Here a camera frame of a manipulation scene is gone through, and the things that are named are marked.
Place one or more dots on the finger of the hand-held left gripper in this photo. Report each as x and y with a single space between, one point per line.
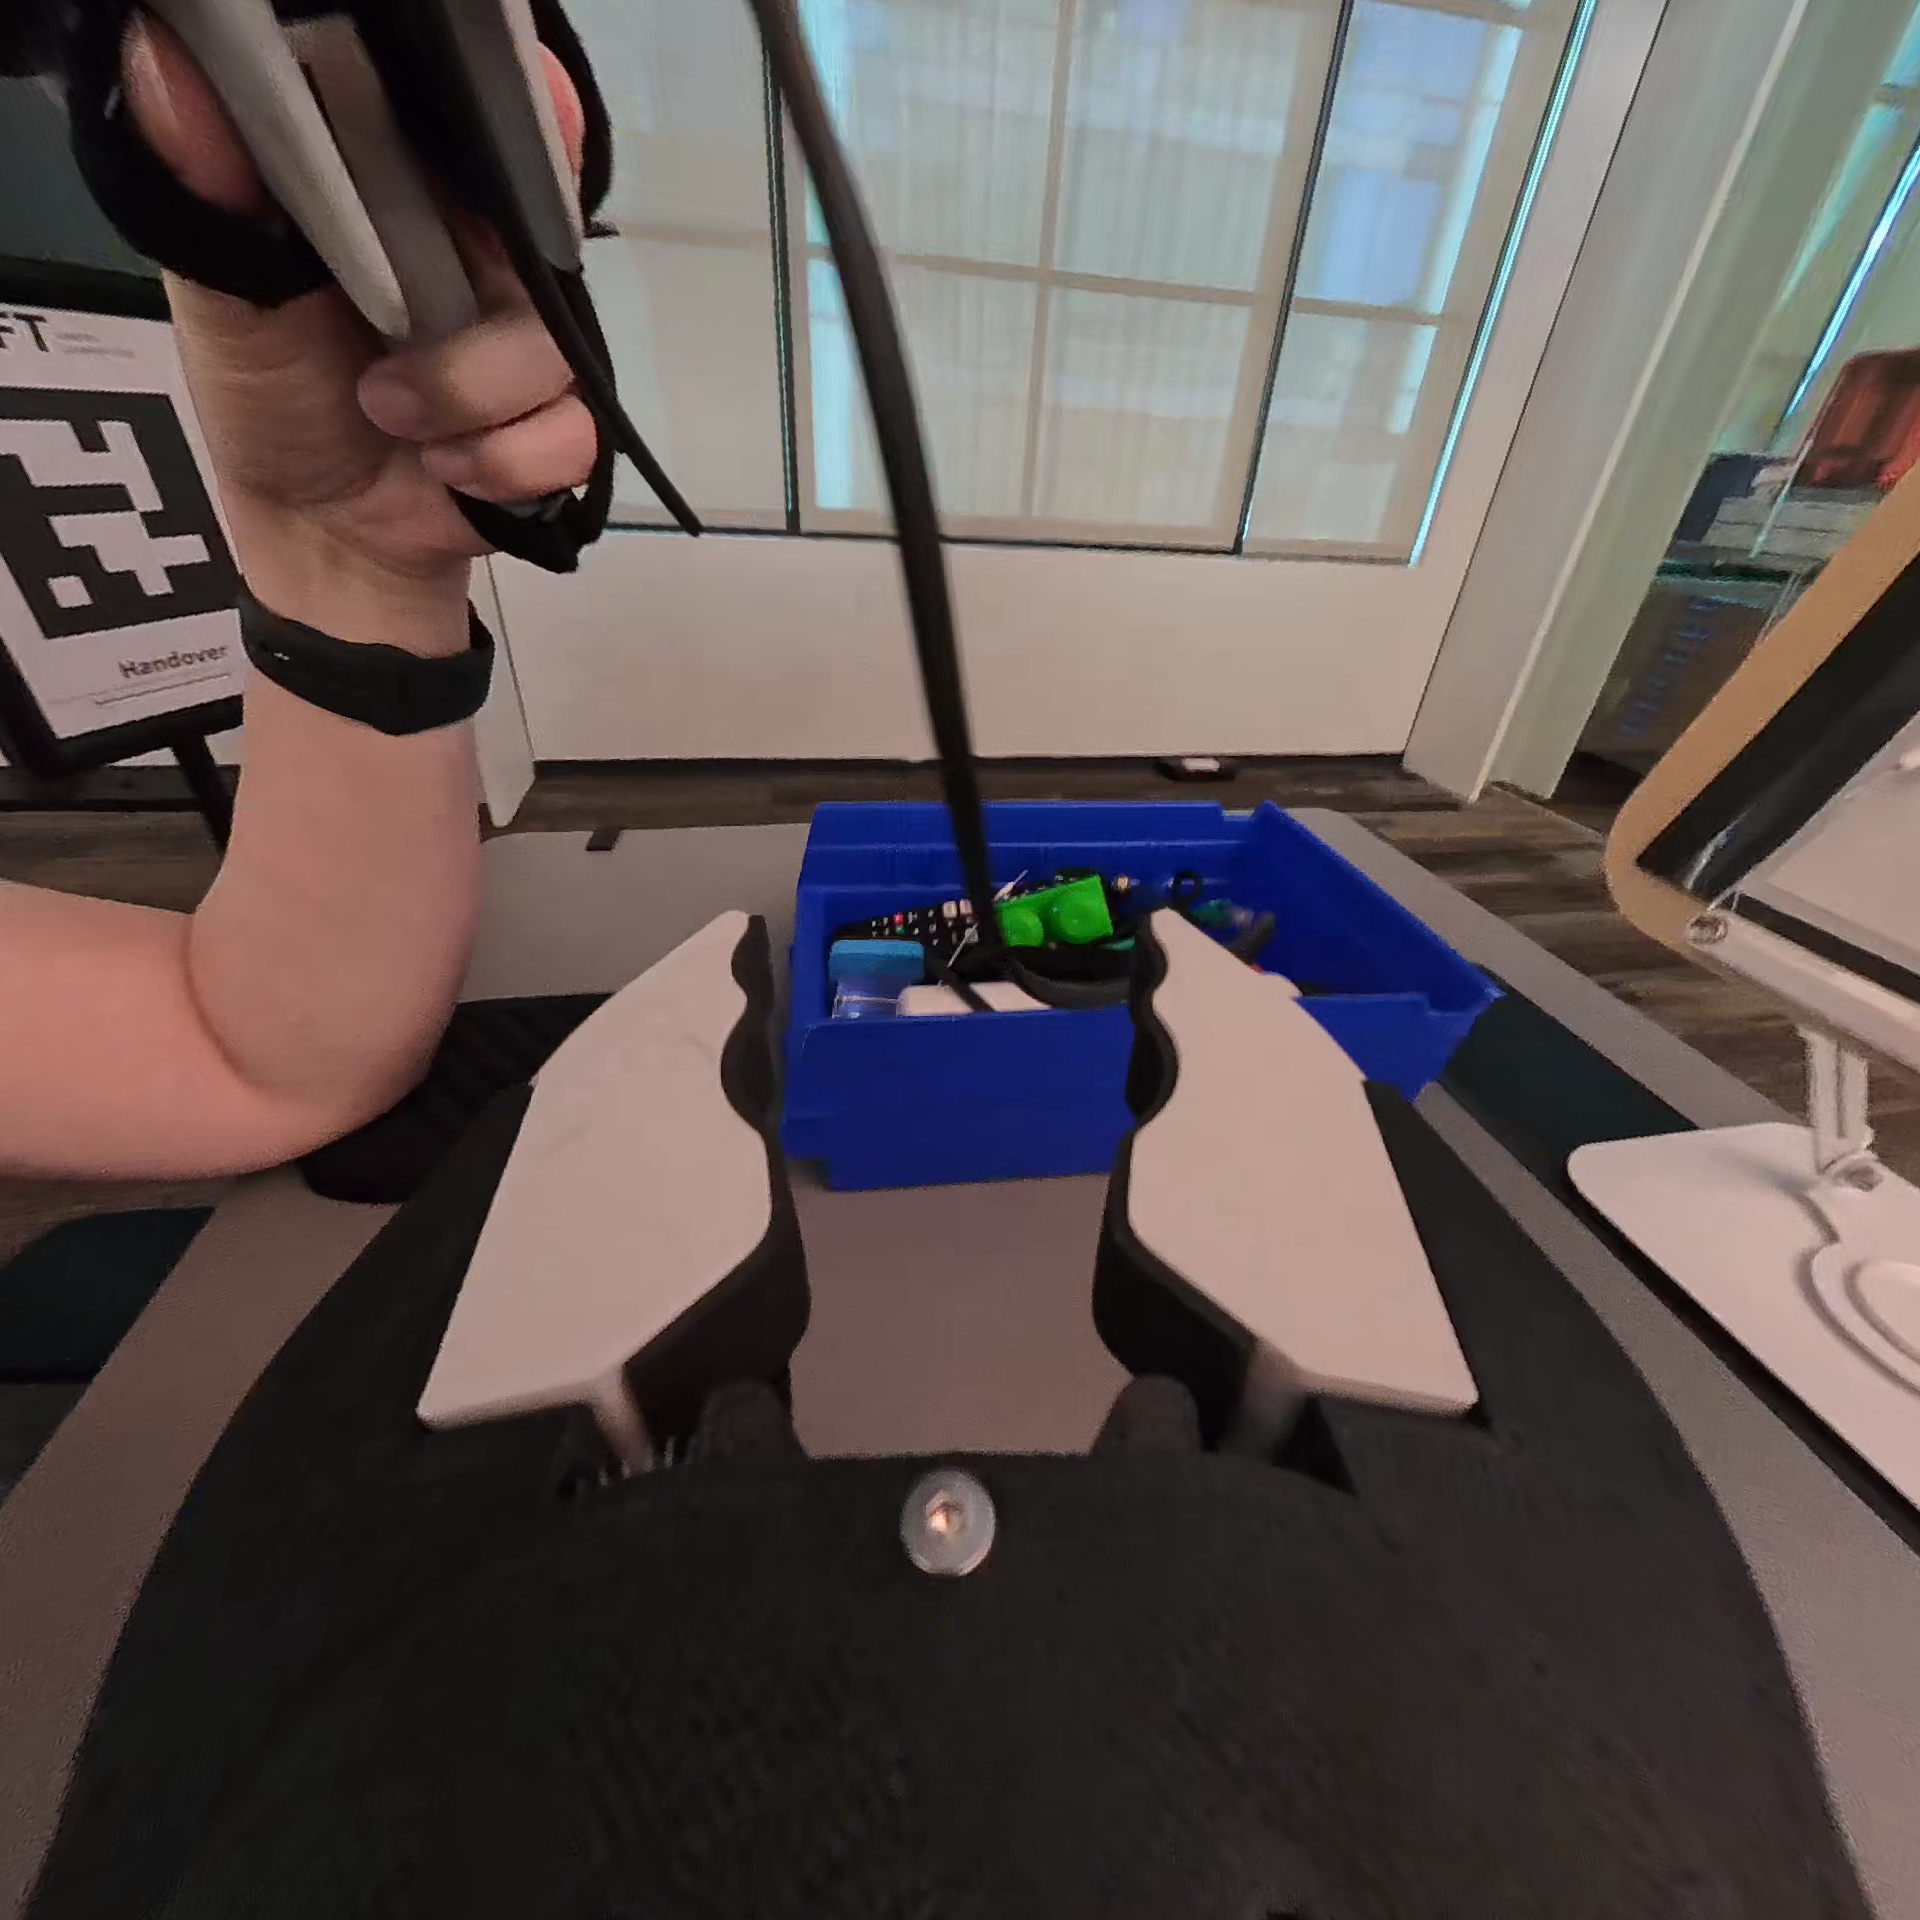
516 136

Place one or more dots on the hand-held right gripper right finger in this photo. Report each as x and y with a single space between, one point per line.
1275 1200

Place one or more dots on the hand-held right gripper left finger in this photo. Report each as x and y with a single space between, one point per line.
615 1200

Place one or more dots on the blue plastic bin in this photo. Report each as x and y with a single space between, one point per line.
973 1095

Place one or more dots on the person's left forearm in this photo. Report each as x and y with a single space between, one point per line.
224 1021

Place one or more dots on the person's left hand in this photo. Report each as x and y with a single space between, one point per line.
299 450

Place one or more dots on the black mesh wrist rest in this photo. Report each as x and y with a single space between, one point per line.
451 1079

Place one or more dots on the black rolling sign stand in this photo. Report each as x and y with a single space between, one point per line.
119 450

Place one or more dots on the blue sponge block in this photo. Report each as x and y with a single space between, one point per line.
873 962

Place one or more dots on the short green toy block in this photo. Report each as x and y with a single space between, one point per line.
1059 913

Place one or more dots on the white and black roll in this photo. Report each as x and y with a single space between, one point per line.
961 997

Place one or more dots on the black remote control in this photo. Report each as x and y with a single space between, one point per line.
901 921

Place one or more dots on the black floor power box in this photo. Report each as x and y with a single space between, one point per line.
1195 767

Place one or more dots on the document display board with stand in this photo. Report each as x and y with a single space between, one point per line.
1723 1244

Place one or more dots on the large paned window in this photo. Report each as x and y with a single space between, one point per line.
1140 150

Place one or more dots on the dark wall board yellow logo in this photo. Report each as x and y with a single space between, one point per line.
43 196

